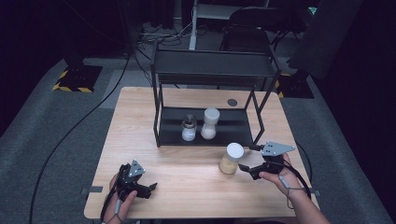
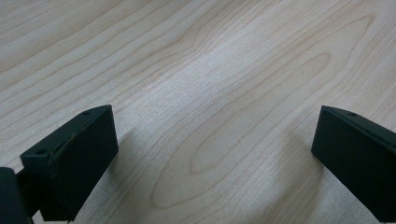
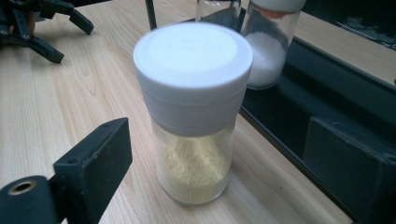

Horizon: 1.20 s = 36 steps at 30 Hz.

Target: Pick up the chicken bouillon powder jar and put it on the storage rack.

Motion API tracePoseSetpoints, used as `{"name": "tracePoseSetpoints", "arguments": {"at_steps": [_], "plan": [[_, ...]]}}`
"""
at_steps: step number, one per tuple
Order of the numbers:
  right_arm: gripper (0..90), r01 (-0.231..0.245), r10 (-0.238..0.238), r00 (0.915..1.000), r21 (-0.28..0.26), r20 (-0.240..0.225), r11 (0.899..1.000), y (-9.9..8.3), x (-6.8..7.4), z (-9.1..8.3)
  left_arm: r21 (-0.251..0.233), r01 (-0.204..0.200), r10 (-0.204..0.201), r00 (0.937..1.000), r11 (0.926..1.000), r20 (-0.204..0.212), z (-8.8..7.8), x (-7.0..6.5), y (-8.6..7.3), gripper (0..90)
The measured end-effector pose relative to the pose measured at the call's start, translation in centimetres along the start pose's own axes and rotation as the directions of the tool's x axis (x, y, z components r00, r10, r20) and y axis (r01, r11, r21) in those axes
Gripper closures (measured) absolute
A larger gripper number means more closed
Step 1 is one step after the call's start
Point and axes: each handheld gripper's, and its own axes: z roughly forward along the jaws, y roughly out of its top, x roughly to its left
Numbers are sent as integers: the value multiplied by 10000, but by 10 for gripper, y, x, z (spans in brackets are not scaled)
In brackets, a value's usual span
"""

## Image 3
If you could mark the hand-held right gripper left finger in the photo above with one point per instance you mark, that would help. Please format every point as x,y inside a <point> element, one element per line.
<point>93,168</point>

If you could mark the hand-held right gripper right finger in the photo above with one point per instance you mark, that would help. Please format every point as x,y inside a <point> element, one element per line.
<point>351,174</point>

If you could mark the black metal rack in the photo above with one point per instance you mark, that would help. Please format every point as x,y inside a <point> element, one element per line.
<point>327,93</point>

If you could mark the glass jar of yellow powder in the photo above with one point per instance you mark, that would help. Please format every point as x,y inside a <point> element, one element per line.
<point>193,93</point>

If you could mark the glass jar of white granules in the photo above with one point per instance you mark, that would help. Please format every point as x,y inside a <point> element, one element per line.
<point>267,56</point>

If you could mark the clear glass jar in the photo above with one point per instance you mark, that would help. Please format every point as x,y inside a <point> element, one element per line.
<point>218,15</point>

